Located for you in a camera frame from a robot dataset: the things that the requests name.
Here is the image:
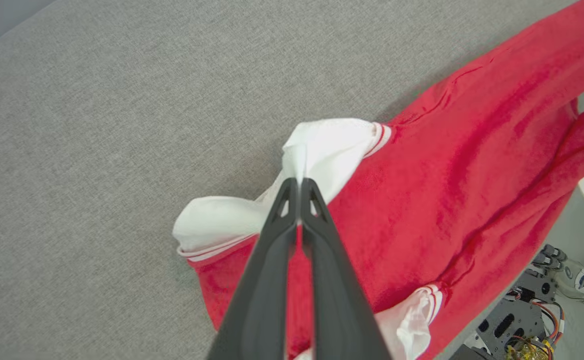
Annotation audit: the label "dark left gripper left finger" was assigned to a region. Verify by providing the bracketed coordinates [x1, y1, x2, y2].
[207, 177, 300, 360]

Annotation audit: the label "red shirt white sleeves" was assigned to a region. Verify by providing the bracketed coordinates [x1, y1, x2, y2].
[173, 0, 584, 360]

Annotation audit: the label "grey fabric sofa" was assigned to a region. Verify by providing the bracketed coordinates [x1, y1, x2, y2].
[0, 0, 580, 360]

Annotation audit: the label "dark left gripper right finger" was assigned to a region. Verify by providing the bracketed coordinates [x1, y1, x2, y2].
[299, 177, 392, 360]

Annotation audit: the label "black robot base with wires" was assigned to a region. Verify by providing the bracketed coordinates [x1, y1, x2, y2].
[449, 244, 568, 360]

